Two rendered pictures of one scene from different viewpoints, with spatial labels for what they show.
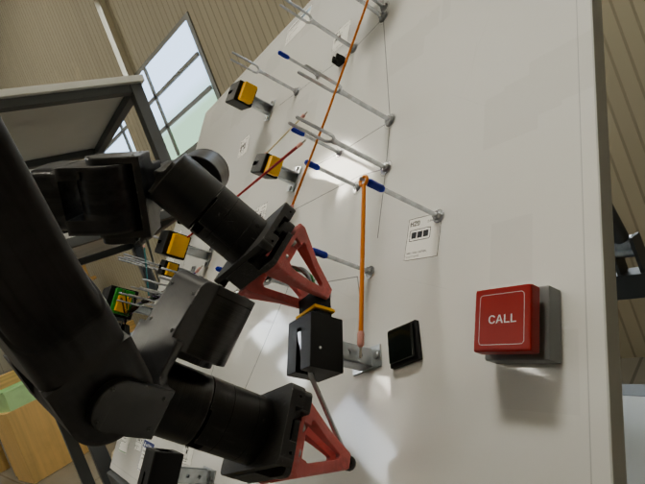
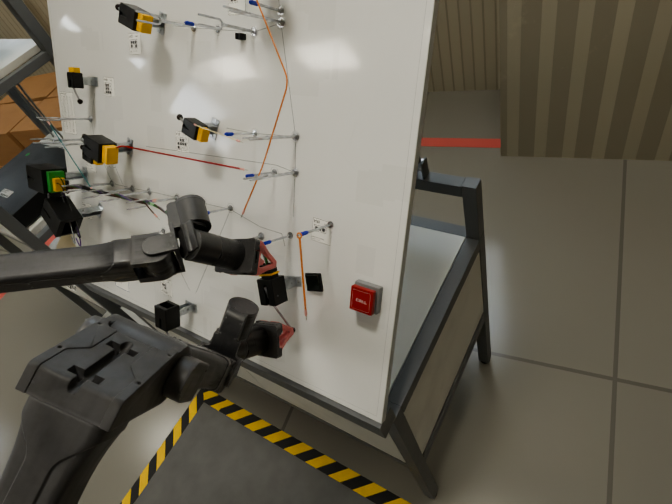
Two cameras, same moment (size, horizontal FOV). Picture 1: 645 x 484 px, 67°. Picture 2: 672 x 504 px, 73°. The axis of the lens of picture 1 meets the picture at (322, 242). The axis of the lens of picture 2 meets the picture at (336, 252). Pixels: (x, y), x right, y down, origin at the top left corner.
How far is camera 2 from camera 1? 0.63 m
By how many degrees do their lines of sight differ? 46
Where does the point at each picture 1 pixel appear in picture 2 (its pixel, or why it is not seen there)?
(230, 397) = (253, 340)
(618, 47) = not seen: outside the picture
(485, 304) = (354, 293)
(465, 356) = (343, 296)
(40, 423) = not seen: outside the picture
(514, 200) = (369, 238)
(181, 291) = (233, 322)
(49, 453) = not seen: outside the picture
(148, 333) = (221, 339)
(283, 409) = (274, 337)
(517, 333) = (366, 308)
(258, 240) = (247, 267)
